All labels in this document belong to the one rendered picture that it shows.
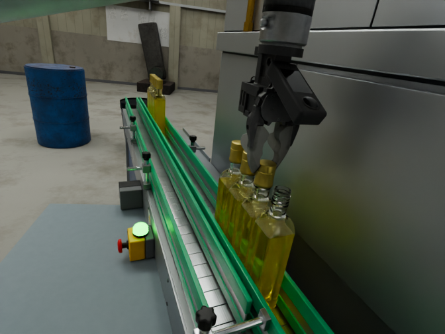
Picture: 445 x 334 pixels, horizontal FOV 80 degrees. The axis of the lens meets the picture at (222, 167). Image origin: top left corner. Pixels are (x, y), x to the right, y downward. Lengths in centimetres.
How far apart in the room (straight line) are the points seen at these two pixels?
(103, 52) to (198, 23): 293
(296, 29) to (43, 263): 84
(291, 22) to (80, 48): 911
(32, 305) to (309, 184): 69
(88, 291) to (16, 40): 953
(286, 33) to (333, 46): 15
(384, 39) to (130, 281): 76
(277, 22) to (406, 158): 26
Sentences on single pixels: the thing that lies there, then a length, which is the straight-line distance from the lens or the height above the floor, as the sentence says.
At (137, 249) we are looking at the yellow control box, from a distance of 83.
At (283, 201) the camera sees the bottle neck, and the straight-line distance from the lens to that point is 45.
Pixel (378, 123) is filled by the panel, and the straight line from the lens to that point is 47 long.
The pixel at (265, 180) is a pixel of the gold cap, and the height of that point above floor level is 114.
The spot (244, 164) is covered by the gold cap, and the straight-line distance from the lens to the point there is 53.
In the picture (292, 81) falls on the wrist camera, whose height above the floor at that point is 131.
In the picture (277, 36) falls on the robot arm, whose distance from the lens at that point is 44.
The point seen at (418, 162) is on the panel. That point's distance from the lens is 44.
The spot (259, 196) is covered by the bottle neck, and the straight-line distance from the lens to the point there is 50.
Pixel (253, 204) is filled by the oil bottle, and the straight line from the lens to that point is 50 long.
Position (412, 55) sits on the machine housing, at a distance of 47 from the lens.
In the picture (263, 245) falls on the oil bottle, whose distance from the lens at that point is 48.
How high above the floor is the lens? 134
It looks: 24 degrees down
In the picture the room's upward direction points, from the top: 7 degrees clockwise
